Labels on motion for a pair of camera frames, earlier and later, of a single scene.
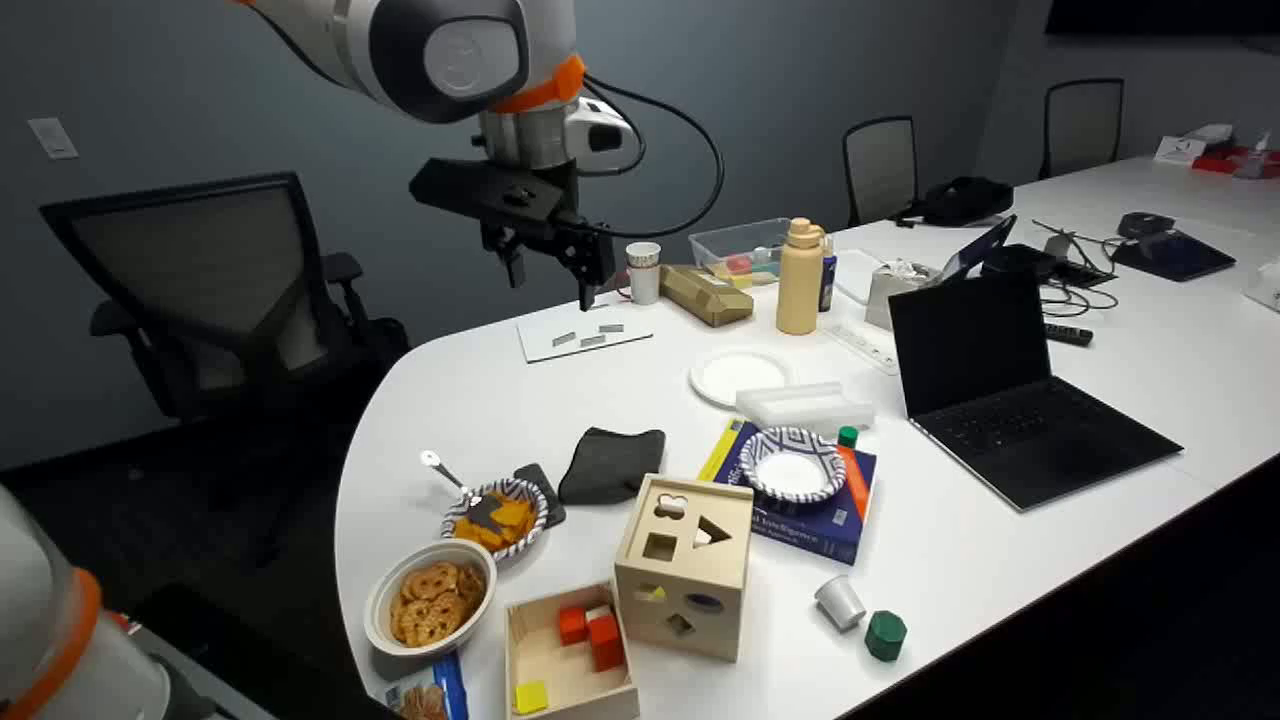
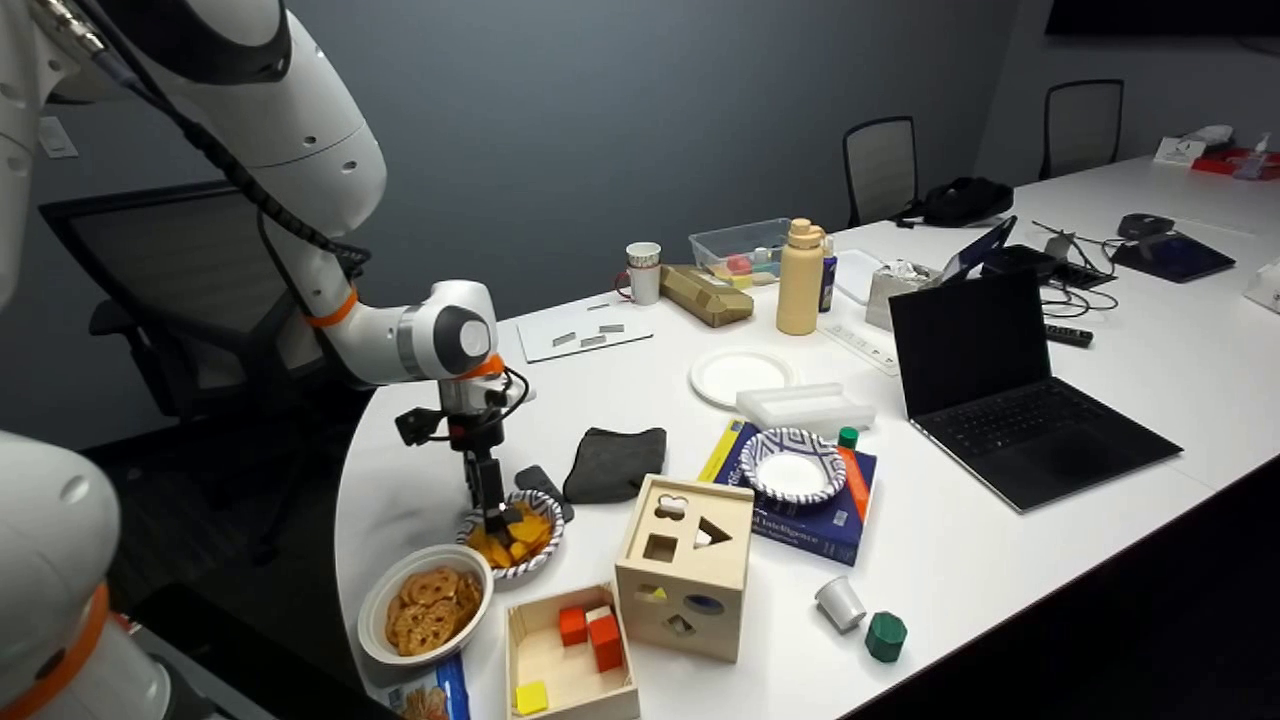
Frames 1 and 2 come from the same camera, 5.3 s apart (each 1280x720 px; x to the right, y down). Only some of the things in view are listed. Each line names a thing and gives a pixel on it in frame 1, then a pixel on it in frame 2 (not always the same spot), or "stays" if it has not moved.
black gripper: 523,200 → 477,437
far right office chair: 1082,122 stays
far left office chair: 880,168 stays
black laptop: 976,384 stays
